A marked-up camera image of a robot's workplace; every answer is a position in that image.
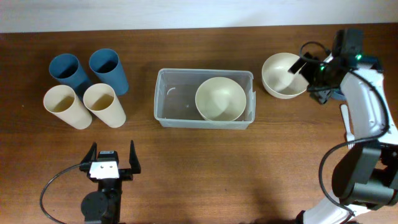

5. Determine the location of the cream cup front right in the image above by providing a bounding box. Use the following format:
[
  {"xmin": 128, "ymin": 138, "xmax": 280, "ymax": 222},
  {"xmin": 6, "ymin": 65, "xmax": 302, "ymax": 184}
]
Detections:
[{"xmin": 83, "ymin": 83, "xmax": 126, "ymax": 128}]

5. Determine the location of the blue cup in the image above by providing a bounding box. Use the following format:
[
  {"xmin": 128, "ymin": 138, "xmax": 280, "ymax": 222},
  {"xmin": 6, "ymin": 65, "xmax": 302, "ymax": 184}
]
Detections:
[
  {"xmin": 49, "ymin": 54, "xmax": 92, "ymax": 101},
  {"xmin": 89, "ymin": 49, "xmax": 129, "ymax": 96}
]

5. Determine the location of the blue cup back right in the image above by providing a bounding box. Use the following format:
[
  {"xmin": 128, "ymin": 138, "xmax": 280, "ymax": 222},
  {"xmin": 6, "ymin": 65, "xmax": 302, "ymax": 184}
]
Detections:
[{"xmin": 89, "ymin": 49, "xmax": 129, "ymax": 96}]

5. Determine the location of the clear plastic container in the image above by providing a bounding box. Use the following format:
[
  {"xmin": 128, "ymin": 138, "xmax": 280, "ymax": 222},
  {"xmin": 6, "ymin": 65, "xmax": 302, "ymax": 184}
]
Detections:
[{"xmin": 154, "ymin": 68, "xmax": 256, "ymax": 129}]

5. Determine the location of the cream bowl front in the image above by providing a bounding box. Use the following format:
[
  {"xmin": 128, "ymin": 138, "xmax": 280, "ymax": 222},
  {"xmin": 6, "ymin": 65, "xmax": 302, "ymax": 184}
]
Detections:
[{"xmin": 195, "ymin": 77, "xmax": 247, "ymax": 121}]

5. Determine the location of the cream bowl back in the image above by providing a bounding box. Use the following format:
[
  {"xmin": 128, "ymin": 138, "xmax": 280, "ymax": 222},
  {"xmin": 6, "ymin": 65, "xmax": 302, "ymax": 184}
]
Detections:
[{"xmin": 262, "ymin": 53, "xmax": 308, "ymax": 99}]

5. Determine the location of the blue cup back left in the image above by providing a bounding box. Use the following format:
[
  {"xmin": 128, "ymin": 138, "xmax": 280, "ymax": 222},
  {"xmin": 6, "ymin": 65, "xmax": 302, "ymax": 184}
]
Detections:
[{"xmin": 49, "ymin": 54, "xmax": 92, "ymax": 101}]

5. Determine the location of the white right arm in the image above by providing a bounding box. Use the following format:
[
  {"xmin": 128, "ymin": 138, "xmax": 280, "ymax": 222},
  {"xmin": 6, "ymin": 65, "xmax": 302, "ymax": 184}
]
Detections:
[{"xmin": 289, "ymin": 29, "xmax": 397, "ymax": 223}]

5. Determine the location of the cream bowl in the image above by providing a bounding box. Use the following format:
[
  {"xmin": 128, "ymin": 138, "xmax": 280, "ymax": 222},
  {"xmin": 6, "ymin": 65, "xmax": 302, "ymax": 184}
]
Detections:
[
  {"xmin": 195, "ymin": 77, "xmax": 247, "ymax": 121},
  {"xmin": 262, "ymin": 53, "xmax": 308, "ymax": 99}
]

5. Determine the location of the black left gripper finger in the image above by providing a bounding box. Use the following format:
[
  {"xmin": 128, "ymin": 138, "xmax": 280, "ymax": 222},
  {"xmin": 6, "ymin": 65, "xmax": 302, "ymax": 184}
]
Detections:
[
  {"xmin": 81, "ymin": 142, "xmax": 97, "ymax": 164},
  {"xmin": 129, "ymin": 140, "xmax": 141, "ymax": 170}
]

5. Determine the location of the white plastic fork left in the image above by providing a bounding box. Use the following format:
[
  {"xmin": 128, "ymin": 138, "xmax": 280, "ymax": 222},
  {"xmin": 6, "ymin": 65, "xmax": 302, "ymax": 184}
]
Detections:
[{"xmin": 340, "ymin": 104, "xmax": 354, "ymax": 142}]

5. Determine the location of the left arm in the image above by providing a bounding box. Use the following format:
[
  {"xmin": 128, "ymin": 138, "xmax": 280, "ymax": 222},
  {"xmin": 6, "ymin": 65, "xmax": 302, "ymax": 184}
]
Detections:
[{"xmin": 79, "ymin": 141, "xmax": 141, "ymax": 224}]

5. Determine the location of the blue bowl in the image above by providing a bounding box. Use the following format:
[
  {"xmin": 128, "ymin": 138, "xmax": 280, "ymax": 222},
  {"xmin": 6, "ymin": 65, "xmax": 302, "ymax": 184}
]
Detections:
[{"xmin": 331, "ymin": 90, "xmax": 346, "ymax": 101}]

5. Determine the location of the cream cup front left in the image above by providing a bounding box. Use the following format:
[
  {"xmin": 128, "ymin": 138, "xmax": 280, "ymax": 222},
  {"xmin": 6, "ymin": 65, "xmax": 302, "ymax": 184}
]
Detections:
[{"xmin": 43, "ymin": 85, "xmax": 93, "ymax": 129}]

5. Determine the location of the cream cup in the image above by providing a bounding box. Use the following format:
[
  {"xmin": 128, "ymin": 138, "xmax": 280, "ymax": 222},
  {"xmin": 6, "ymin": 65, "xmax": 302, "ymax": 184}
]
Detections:
[
  {"xmin": 83, "ymin": 83, "xmax": 126, "ymax": 128},
  {"xmin": 43, "ymin": 85, "xmax": 93, "ymax": 129}
]

